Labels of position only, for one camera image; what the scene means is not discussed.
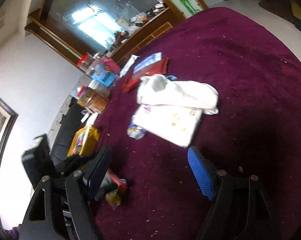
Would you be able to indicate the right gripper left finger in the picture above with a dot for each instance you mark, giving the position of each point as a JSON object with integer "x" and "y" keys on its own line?
{"x": 44, "y": 218}

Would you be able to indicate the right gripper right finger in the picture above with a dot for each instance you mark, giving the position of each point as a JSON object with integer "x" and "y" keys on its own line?
{"x": 239, "y": 209}

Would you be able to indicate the white printed plastic pack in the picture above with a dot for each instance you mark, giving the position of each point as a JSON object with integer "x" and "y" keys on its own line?
{"x": 173, "y": 123}

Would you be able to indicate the white cloth bundle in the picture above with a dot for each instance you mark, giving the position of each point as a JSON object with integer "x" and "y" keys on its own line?
{"x": 159, "y": 90}

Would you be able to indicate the yellow cardboard box tray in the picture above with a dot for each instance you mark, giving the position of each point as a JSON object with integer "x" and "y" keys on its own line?
{"x": 84, "y": 141}

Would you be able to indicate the brown label jar red lid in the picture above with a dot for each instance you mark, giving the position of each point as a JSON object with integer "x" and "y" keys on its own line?
{"x": 92, "y": 101}

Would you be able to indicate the small clear wrapped packet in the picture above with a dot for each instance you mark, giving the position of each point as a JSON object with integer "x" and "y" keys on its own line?
{"x": 136, "y": 132}

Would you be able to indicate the clear jar blue label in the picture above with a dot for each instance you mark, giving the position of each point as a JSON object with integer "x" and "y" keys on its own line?
{"x": 104, "y": 75}

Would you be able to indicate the clear jar red lid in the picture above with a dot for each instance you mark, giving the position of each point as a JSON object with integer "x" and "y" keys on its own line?
{"x": 85, "y": 62}

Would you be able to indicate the pink bottle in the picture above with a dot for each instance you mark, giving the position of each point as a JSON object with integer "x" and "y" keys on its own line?
{"x": 111, "y": 64}

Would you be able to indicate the white paper packet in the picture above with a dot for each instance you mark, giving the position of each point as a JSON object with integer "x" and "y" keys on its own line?
{"x": 127, "y": 66}

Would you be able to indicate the maroon velvet tablecloth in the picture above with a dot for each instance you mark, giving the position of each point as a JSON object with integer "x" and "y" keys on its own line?
{"x": 258, "y": 129}

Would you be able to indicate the red foil snack packet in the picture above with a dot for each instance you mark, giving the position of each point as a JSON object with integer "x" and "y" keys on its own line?
{"x": 133, "y": 79}

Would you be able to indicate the blue white tissue packet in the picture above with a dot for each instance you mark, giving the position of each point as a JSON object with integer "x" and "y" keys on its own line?
{"x": 148, "y": 61}

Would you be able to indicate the wooden cabinet counter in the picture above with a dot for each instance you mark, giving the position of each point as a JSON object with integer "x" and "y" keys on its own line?
{"x": 157, "y": 26}

